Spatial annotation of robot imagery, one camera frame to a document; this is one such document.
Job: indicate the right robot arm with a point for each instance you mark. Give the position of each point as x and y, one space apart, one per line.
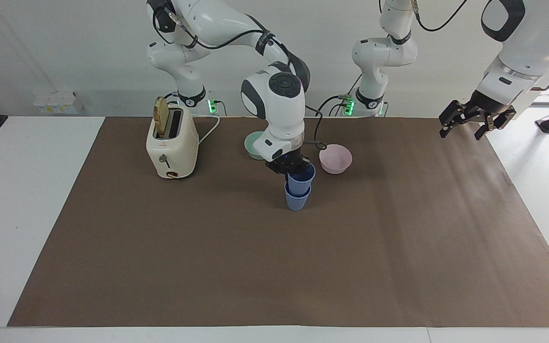
284 109

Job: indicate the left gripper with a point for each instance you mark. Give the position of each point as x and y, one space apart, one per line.
485 104

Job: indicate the toast slice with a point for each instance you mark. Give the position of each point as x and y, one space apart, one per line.
161 116

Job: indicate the pink bowl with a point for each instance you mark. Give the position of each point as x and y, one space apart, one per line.
335 159

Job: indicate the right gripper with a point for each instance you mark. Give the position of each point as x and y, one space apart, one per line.
289 158

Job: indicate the light green bowl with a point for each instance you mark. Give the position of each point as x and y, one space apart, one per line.
253 143

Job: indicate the blue plastic cup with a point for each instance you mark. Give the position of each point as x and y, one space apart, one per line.
301 181
297 201

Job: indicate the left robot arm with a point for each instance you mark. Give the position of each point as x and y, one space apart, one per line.
381 52

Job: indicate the white wall socket box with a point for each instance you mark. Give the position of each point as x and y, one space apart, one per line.
57 102

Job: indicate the cream toaster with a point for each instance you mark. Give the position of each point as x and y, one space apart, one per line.
172 152

